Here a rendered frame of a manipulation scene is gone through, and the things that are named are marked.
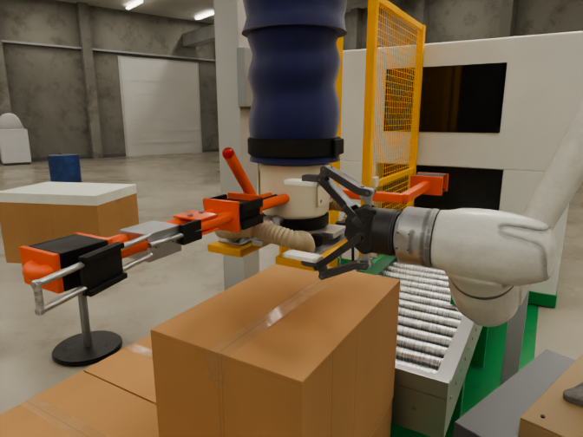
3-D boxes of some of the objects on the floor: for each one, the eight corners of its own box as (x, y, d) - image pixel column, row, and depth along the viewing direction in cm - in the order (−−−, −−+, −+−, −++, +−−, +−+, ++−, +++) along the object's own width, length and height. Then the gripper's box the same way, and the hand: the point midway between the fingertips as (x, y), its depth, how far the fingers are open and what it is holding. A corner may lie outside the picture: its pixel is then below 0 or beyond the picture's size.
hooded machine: (29, 162, 1398) (22, 113, 1363) (33, 164, 1345) (26, 113, 1311) (0, 164, 1350) (-8, 113, 1315) (3, 166, 1297) (-5, 113, 1262)
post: (493, 440, 196) (519, 224, 173) (509, 446, 192) (539, 226, 170) (490, 450, 190) (518, 228, 167) (507, 456, 186) (538, 230, 164)
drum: (49, 196, 801) (43, 153, 783) (79, 192, 833) (75, 152, 815) (55, 199, 762) (50, 155, 745) (87, 197, 794) (82, 154, 777)
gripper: (397, 156, 63) (274, 150, 74) (389, 315, 69) (275, 287, 80) (412, 153, 70) (297, 147, 81) (402, 298, 75) (296, 275, 86)
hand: (291, 218), depth 80 cm, fingers open, 13 cm apart
